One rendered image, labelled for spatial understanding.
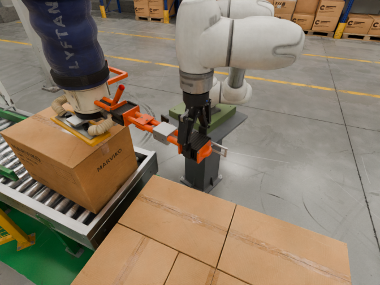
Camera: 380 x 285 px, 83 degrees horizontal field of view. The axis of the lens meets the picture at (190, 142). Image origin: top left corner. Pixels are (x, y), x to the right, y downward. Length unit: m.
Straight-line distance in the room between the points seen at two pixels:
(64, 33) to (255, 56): 0.66
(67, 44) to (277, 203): 1.94
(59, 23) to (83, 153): 0.59
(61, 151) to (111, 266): 0.62
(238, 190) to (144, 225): 1.12
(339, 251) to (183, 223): 0.82
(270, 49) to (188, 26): 0.18
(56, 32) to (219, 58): 0.60
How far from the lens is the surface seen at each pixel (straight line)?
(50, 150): 1.31
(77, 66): 0.95
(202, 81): 0.56
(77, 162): 1.17
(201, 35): 0.51
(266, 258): 1.29
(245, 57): 0.52
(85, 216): 1.47
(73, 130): 1.10
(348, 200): 2.52
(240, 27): 0.53
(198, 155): 0.67
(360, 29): 8.15
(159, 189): 1.46
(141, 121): 0.83
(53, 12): 0.92
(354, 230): 2.33
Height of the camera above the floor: 1.69
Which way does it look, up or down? 40 degrees down
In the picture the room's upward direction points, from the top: straight up
